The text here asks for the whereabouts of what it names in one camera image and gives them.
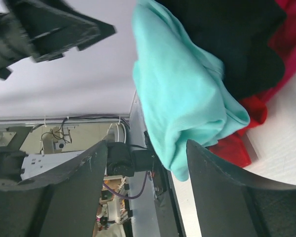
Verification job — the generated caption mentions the pink t shirt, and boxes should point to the pink t shirt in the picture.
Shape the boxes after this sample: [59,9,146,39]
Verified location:
[263,0,296,101]

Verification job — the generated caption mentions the teal t shirt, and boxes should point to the teal t shirt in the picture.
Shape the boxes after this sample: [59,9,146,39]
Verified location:
[132,0,250,181]

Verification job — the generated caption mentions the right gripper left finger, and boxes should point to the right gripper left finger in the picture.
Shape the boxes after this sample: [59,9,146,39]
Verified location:
[0,141,108,237]

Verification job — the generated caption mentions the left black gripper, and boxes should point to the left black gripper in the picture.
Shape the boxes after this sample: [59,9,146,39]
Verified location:
[0,0,115,80]

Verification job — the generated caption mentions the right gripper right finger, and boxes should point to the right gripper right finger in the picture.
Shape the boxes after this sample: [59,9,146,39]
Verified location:
[186,140,296,237]

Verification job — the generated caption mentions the red t shirt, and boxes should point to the red t shirt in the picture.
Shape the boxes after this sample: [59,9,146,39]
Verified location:
[208,95,268,168]

